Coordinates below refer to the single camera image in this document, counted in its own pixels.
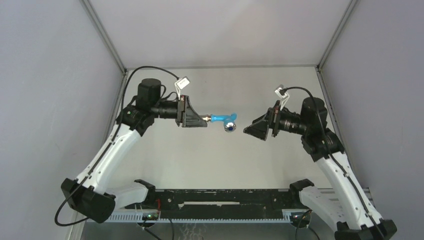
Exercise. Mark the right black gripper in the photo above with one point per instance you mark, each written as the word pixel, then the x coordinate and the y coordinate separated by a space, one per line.
pixel 260 127

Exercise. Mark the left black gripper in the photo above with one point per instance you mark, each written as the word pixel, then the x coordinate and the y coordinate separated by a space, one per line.
pixel 186 115

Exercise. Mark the small metal pipe fitting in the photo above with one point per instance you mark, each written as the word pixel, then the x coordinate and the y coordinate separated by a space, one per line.
pixel 206 118

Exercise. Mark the blue plastic water faucet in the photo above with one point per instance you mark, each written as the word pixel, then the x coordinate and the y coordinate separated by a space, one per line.
pixel 228 121

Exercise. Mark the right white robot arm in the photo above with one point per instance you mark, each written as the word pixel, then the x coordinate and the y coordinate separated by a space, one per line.
pixel 355 217

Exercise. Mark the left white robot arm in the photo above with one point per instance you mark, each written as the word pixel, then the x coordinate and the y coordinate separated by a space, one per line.
pixel 89 194

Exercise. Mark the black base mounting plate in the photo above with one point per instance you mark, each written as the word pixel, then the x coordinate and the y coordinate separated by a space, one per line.
pixel 224 203

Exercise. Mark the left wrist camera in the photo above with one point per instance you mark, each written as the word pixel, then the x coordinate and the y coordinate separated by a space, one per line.
pixel 180 84

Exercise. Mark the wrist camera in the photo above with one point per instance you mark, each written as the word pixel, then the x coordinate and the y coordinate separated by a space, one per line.
pixel 180 84
pixel 283 94

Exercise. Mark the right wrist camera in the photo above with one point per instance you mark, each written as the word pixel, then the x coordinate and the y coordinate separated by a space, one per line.
pixel 283 94

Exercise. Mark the white slotted cable duct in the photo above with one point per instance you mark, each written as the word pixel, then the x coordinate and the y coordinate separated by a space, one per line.
pixel 154 217

